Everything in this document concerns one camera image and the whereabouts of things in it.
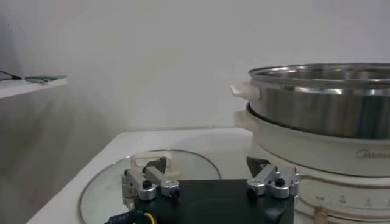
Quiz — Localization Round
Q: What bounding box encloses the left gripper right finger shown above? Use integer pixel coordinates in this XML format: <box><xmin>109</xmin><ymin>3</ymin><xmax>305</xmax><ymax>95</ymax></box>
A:
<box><xmin>246</xmin><ymin>156</ymin><xmax>300</xmax><ymax>199</ymax></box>

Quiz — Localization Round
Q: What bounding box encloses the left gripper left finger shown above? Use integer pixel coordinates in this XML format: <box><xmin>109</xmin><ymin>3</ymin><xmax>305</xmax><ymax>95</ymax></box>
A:
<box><xmin>121</xmin><ymin>156</ymin><xmax>181</xmax><ymax>201</ymax></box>

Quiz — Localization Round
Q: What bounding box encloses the glass lid with white handle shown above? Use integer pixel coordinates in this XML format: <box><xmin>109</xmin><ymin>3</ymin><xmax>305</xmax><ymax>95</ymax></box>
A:
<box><xmin>79</xmin><ymin>149</ymin><xmax>222</xmax><ymax>224</ymax></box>

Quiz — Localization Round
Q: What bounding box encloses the stainless steel steamer basket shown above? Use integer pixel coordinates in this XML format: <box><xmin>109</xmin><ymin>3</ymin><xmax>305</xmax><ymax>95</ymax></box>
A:
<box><xmin>230</xmin><ymin>63</ymin><xmax>390</xmax><ymax>141</ymax></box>

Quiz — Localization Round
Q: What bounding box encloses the white electric cooker base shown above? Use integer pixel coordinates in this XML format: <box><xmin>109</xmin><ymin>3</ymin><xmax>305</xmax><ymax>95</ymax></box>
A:
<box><xmin>233</xmin><ymin>109</ymin><xmax>390</xmax><ymax>224</ymax></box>

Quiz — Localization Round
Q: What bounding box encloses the green and grey flat tool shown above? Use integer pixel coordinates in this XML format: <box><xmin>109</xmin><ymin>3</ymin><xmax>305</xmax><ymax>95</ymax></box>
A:
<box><xmin>24</xmin><ymin>75</ymin><xmax>67</xmax><ymax>85</ymax></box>

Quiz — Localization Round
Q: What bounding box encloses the white side table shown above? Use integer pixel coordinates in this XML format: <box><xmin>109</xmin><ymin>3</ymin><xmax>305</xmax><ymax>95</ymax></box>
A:
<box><xmin>0</xmin><ymin>75</ymin><xmax>68</xmax><ymax>100</ymax></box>

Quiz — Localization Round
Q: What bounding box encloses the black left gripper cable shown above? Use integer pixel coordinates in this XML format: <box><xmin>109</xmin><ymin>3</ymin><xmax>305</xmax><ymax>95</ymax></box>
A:
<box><xmin>105</xmin><ymin>209</ymin><xmax>157</xmax><ymax>224</ymax></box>

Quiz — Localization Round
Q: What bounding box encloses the black cable on side table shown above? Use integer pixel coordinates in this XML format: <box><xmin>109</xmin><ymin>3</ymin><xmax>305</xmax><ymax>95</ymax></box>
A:
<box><xmin>0</xmin><ymin>70</ymin><xmax>23</xmax><ymax>82</ymax></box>

